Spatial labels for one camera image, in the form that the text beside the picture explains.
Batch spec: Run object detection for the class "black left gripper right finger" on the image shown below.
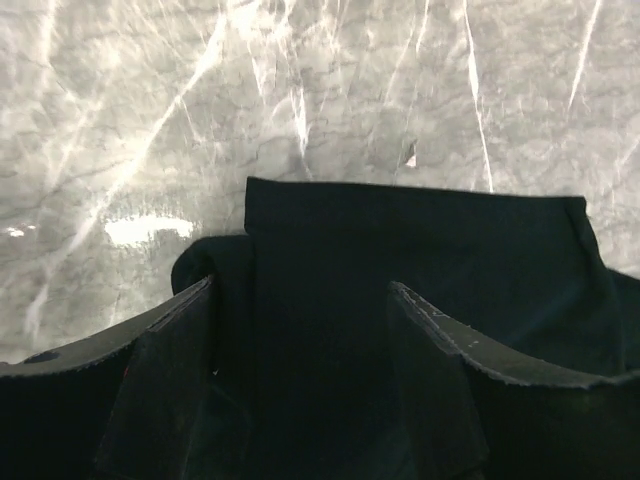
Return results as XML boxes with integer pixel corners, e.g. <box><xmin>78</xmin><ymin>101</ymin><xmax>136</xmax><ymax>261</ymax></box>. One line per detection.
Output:
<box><xmin>388</xmin><ymin>282</ymin><xmax>639</xmax><ymax>479</ymax></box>

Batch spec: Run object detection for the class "black t shirt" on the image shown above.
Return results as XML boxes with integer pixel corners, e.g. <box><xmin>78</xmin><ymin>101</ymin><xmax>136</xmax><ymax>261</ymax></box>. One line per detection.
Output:
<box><xmin>171</xmin><ymin>178</ymin><xmax>639</xmax><ymax>479</ymax></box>

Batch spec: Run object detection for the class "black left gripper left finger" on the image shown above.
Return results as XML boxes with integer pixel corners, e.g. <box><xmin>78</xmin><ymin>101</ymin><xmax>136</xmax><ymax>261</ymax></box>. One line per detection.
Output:
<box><xmin>1</xmin><ymin>276</ymin><xmax>250</xmax><ymax>479</ymax></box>

